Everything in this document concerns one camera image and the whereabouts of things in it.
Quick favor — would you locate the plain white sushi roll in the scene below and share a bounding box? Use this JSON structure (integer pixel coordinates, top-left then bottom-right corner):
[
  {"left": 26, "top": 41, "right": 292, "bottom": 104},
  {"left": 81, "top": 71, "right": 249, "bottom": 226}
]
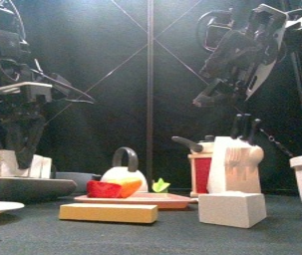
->
[{"left": 27, "top": 153, "right": 54, "bottom": 179}]

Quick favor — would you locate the dark grey plate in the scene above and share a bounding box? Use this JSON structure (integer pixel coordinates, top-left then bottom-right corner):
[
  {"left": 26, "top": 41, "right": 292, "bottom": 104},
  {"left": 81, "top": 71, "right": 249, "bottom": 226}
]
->
[{"left": 0, "top": 176, "right": 79, "bottom": 202}]

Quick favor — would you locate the grey blue bowl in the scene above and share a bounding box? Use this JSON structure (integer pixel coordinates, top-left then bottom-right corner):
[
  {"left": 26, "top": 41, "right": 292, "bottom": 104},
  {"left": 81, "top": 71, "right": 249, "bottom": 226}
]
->
[{"left": 54, "top": 171, "right": 103, "bottom": 194}]

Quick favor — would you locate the red toy pepper piece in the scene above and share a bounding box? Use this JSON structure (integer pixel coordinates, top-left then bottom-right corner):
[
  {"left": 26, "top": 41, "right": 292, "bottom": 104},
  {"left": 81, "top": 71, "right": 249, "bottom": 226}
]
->
[{"left": 86, "top": 179, "right": 125, "bottom": 199}]

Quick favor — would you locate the red utensil holder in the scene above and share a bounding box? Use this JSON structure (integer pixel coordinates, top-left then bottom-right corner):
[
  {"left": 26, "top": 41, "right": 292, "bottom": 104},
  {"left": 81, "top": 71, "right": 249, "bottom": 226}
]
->
[{"left": 170, "top": 134, "right": 217, "bottom": 198}]

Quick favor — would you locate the white toy knife block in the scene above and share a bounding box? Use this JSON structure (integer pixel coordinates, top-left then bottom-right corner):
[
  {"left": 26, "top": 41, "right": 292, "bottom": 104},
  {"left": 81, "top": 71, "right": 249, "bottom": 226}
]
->
[{"left": 206, "top": 135, "right": 267, "bottom": 195}]

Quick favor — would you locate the orange toy pepper piece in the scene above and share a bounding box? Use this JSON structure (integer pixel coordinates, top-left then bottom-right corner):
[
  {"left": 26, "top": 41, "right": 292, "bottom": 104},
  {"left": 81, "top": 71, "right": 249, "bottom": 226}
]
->
[{"left": 106, "top": 176, "right": 145, "bottom": 199}]

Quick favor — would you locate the yellow wooden block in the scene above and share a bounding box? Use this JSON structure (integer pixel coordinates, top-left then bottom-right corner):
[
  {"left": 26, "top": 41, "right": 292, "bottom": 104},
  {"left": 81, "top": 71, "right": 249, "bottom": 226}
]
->
[{"left": 58, "top": 202, "right": 160, "bottom": 224}]

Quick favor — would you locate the green toy leaf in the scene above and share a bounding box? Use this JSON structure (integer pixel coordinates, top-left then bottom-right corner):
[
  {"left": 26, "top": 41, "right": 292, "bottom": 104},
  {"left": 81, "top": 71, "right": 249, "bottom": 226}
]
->
[{"left": 151, "top": 177, "right": 172, "bottom": 194}]

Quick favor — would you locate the pink tray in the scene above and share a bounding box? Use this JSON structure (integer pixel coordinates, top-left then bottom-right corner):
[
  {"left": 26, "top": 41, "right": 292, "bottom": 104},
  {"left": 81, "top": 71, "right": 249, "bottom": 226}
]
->
[{"left": 74, "top": 191, "right": 196, "bottom": 210}]

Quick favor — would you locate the white wooden block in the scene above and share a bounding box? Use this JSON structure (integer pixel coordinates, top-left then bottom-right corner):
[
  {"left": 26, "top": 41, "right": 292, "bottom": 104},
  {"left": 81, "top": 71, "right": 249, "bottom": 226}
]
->
[{"left": 197, "top": 191, "right": 269, "bottom": 229}]

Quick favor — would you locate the left wrist camera mount grey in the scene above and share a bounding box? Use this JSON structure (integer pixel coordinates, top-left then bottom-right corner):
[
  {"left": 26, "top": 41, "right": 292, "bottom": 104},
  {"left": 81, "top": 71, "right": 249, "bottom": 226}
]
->
[{"left": 0, "top": 81, "right": 55, "bottom": 104}]

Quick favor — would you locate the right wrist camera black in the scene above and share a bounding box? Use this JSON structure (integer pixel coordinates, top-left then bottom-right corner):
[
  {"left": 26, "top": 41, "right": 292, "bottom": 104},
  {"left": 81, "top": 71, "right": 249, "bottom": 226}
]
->
[{"left": 196, "top": 9, "right": 236, "bottom": 53}]

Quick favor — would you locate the black toy knife handle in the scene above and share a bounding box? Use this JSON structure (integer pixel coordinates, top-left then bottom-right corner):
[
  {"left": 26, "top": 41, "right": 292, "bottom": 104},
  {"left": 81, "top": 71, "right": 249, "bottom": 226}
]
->
[
  {"left": 240, "top": 113, "right": 253, "bottom": 141},
  {"left": 229, "top": 114, "right": 244, "bottom": 139},
  {"left": 246, "top": 118, "right": 264, "bottom": 146}
]

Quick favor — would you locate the vertical metal frame pole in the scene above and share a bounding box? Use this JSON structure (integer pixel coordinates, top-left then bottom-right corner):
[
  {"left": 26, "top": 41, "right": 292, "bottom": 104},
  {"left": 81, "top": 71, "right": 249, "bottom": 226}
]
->
[{"left": 146, "top": 0, "right": 156, "bottom": 191}]

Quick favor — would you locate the white kettle black handle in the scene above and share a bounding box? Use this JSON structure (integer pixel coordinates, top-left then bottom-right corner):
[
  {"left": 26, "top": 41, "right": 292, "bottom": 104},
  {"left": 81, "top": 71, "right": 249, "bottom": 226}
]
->
[{"left": 101, "top": 146, "right": 150, "bottom": 194}]

